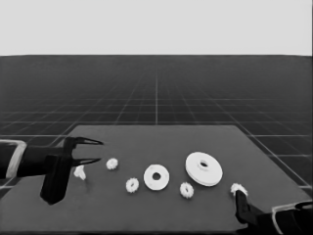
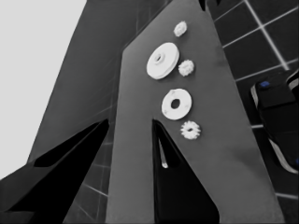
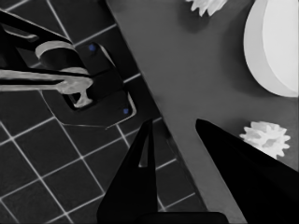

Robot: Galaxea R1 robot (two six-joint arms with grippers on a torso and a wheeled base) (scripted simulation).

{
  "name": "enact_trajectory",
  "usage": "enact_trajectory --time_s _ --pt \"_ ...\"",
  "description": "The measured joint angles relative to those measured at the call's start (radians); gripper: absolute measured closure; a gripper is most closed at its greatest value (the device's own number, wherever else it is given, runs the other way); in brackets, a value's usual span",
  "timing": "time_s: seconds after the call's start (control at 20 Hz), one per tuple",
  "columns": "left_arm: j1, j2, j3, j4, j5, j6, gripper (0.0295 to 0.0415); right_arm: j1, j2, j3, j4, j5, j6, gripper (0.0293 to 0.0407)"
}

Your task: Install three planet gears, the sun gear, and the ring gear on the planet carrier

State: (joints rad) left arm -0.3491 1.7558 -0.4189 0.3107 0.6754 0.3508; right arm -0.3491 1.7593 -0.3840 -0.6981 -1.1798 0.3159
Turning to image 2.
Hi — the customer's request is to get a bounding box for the white toothed gear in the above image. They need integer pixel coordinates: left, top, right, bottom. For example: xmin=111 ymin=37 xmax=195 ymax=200
xmin=173 ymin=21 xmax=189 ymax=38
xmin=178 ymin=59 xmax=195 ymax=77
xmin=179 ymin=120 xmax=202 ymax=141

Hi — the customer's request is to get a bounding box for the large thick white disc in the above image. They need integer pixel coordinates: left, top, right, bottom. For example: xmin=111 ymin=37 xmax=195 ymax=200
xmin=146 ymin=42 xmax=180 ymax=80

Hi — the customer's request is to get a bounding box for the white round pinned carrier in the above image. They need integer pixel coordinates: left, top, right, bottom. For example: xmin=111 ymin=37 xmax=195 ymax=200
xmin=161 ymin=88 xmax=193 ymax=121

